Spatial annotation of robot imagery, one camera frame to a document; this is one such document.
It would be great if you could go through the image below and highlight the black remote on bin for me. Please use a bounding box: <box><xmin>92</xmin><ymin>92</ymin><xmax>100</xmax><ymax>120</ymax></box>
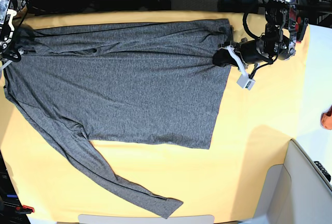
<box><xmin>314</xmin><ymin>161</ymin><xmax>331</xmax><ymax>183</ymax></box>

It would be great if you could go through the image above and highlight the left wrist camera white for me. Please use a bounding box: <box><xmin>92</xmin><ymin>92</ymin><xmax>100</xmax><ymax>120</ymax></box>
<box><xmin>237</xmin><ymin>75</ymin><xmax>256</xmax><ymax>90</ymax></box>

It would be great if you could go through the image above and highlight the orange cloth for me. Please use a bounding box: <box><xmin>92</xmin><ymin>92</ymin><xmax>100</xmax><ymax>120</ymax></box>
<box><xmin>321</xmin><ymin>106</ymin><xmax>332</xmax><ymax>130</ymax></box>

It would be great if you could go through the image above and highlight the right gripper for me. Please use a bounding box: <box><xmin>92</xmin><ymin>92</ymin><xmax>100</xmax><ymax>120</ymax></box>
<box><xmin>1</xmin><ymin>44</ymin><xmax>24</xmax><ymax>72</ymax></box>

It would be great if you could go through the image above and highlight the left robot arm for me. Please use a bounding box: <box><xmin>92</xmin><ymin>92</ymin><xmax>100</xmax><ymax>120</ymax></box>
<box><xmin>213</xmin><ymin>0</ymin><xmax>300</xmax><ymax>78</ymax></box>

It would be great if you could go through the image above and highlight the red black clamp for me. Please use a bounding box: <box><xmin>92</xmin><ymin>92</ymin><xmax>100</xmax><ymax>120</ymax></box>
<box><xmin>295</xmin><ymin>17</ymin><xmax>309</xmax><ymax>43</ymax></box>
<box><xmin>15</xmin><ymin>205</ymin><xmax>35</xmax><ymax>214</ymax></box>

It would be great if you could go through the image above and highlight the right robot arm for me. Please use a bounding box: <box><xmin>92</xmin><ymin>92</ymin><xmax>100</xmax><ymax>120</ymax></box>
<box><xmin>1</xmin><ymin>0</ymin><xmax>27</xmax><ymax>71</ymax></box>

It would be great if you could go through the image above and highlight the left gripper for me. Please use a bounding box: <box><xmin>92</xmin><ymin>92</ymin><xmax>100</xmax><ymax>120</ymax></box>
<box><xmin>212</xmin><ymin>38</ymin><xmax>271</xmax><ymax>67</ymax></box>

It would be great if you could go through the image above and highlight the grey long-sleeve shirt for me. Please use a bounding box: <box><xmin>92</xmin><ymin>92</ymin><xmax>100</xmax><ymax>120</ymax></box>
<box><xmin>4</xmin><ymin>19</ymin><xmax>232</xmax><ymax>218</ymax></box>

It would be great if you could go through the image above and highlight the white storage bin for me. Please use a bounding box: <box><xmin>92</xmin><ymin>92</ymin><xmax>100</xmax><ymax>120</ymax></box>
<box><xmin>252</xmin><ymin>140</ymin><xmax>331</xmax><ymax>224</ymax></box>

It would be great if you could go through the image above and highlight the red black clamp right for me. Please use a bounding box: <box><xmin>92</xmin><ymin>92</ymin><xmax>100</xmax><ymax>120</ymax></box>
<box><xmin>295</xmin><ymin>17</ymin><xmax>309</xmax><ymax>43</ymax></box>

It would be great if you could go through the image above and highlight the red black clamp left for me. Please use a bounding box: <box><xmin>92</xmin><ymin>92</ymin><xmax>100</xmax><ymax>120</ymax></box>
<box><xmin>15</xmin><ymin>205</ymin><xmax>35</xmax><ymax>214</ymax></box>

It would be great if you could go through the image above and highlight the black round arm base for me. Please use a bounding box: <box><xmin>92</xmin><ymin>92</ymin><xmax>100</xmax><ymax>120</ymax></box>
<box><xmin>217</xmin><ymin>0</ymin><xmax>259</xmax><ymax>13</ymax></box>

